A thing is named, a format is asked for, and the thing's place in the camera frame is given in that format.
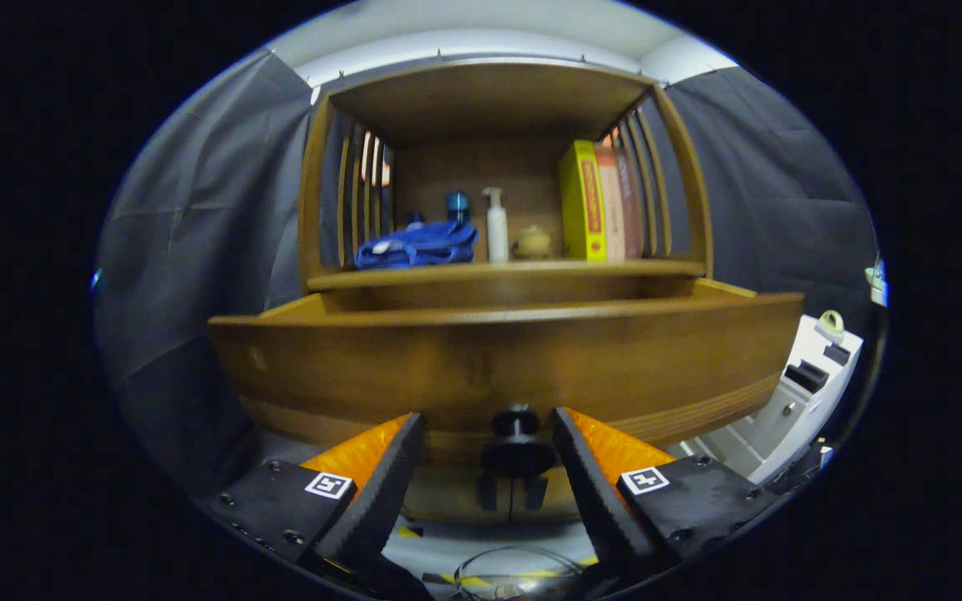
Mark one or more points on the blue folded towel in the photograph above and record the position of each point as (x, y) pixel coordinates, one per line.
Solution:
(418, 246)

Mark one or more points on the wooden cabinet door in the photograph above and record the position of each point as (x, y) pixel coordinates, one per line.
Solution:
(439, 497)
(554, 492)

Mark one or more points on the orange-spined book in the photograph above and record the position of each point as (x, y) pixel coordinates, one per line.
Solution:
(612, 204)

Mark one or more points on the wooden cabinet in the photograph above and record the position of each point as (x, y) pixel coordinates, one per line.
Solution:
(481, 100)

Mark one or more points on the black drawer knob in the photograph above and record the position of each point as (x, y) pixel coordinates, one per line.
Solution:
(516, 446)

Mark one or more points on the beige lidded tea bowl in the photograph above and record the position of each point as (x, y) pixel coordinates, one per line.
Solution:
(533, 242)

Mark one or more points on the white pump bottle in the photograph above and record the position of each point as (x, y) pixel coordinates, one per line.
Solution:
(497, 229)

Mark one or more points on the yellow book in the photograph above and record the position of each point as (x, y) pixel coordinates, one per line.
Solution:
(579, 200)

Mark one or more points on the wooden countertop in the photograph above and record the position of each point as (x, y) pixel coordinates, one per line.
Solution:
(548, 267)

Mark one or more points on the pale green tape roll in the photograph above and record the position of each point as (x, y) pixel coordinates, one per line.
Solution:
(832, 323)

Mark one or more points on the white and green holder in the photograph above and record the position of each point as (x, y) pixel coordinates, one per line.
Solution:
(876, 284)

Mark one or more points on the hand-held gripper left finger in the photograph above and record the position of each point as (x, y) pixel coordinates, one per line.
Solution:
(381, 501)

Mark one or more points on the white side cabinet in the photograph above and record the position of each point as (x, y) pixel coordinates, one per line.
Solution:
(773, 426)

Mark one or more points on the teal bottle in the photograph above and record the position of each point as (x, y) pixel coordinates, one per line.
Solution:
(457, 206)

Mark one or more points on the black block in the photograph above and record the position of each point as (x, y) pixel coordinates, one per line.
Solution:
(805, 377)
(836, 354)

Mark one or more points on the small white blue-capped bottle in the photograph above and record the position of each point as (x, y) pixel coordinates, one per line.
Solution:
(414, 219)

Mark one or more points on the brown book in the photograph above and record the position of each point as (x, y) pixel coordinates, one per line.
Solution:
(630, 204)

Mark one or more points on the wooden drawer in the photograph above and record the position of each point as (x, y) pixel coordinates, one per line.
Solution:
(364, 359)

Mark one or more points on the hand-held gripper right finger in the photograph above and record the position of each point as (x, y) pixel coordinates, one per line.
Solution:
(594, 501)

